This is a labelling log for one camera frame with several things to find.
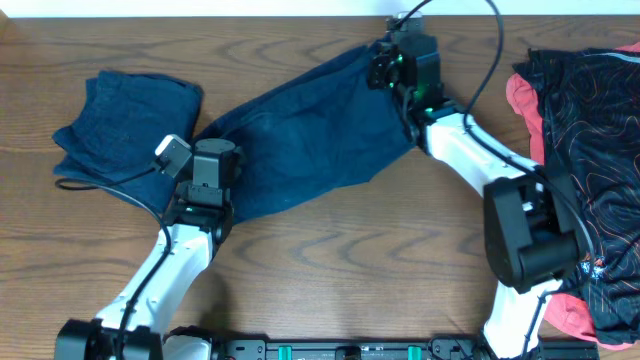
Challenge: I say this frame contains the navy blue shorts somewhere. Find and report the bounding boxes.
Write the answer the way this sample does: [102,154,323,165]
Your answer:
[52,71,203,212]
[197,46,413,223]

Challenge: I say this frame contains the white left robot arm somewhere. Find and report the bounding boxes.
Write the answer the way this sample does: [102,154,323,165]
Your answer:
[54,135,240,359]

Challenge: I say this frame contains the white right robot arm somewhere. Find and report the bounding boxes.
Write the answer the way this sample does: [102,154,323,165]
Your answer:
[367,31,592,359]

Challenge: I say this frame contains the red garment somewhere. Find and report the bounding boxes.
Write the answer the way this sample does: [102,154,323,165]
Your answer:
[504,41,640,351]

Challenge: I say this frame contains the folded navy blue shorts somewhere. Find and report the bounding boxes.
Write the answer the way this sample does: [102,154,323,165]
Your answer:
[52,71,203,212]

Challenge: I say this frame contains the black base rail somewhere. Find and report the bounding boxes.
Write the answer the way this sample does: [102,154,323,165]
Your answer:
[164,327,601,360]

